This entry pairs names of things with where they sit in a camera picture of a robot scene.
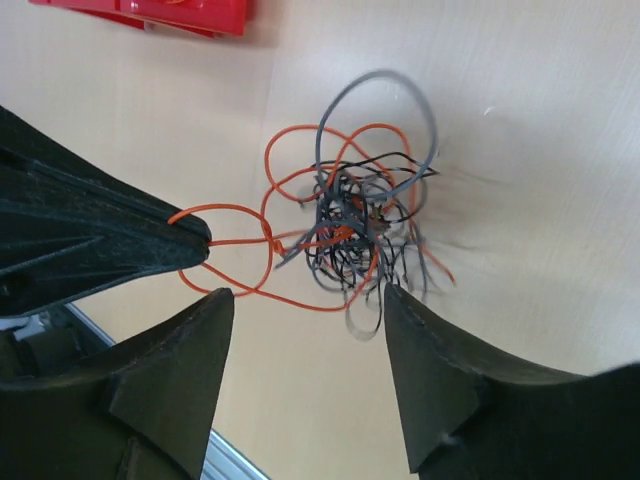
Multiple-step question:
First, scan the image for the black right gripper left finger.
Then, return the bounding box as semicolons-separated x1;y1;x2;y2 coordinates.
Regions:
0;287;235;480

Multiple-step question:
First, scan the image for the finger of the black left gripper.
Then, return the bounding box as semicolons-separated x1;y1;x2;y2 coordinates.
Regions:
1;109;210;317

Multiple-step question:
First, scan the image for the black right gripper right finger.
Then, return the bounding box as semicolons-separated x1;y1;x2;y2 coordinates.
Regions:
384;285;639;479

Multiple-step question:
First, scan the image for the orange cable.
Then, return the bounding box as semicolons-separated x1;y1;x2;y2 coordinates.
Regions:
167;122;456;314

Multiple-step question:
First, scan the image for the black grey cable bundle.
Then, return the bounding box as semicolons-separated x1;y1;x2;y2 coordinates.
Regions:
274;68;444;342

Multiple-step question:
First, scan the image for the red plastic bin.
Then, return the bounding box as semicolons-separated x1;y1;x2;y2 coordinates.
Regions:
32;0;256;38

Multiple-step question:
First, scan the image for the aluminium frame rail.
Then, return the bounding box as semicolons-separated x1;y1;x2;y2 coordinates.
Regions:
9;302;271;480

